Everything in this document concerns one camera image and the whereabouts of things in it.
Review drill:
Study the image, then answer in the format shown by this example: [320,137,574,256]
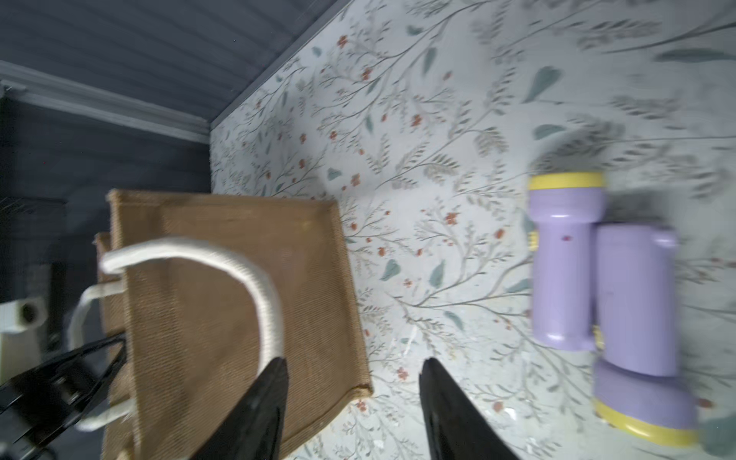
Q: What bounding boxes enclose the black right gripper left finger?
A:
[192,358,289,460]

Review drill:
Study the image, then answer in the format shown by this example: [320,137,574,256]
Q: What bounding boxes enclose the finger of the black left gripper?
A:
[0,344,128,460]
[1,333,127,403]

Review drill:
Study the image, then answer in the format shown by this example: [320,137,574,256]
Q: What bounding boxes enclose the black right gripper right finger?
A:
[419,358,517,459]

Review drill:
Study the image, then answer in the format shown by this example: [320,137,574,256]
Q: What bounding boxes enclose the brown burlap tote bag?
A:
[96,190,373,459]

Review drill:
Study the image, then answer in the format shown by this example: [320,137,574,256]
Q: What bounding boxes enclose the purple flashlight small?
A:
[593,223,698,448]

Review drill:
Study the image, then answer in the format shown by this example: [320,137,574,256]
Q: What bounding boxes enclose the purple flashlight row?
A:
[528,172,606,352]

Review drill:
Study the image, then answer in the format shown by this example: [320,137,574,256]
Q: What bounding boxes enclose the floral table mat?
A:
[211,1,735,459]

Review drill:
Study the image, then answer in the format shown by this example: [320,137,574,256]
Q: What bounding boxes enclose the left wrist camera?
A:
[1,297,48,384]

